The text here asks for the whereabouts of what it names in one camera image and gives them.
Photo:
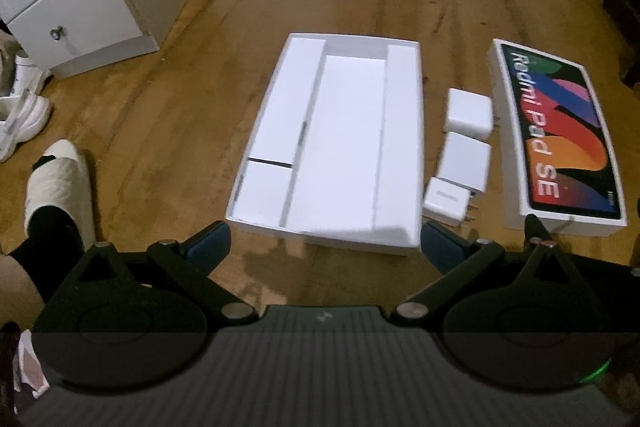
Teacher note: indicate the metal drawer knob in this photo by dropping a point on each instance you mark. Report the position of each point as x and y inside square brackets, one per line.
[57, 32]

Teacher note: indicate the tablet box lid colourful print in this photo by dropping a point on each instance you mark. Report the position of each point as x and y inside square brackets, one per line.
[560, 132]

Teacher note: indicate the white cube charger box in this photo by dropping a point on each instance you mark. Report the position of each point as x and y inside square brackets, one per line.
[465, 167]

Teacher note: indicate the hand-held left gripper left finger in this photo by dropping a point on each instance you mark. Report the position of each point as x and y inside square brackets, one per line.
[210, 243]

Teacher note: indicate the white sneaker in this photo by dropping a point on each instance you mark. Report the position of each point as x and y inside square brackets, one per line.
[22, 122]
[20, 74]

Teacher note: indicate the white quilted slipper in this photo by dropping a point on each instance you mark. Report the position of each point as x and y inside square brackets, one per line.
[57, 182]

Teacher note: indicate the person's leg black sock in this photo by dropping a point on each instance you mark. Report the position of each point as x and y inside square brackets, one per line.
[47, 252]

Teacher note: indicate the small white charger with prongs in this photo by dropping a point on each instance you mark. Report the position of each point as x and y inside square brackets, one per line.
[444, 202]

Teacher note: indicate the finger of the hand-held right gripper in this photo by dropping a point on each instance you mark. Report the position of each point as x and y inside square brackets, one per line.
[534, 229]

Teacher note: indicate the dark furniture piece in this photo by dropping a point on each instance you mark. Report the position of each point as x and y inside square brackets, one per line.
[625, 32]

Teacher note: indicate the white tablet box tray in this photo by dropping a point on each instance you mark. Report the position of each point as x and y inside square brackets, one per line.
[345, 132]

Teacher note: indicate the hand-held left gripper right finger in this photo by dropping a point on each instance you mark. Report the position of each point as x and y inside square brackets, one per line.
[436, 248]

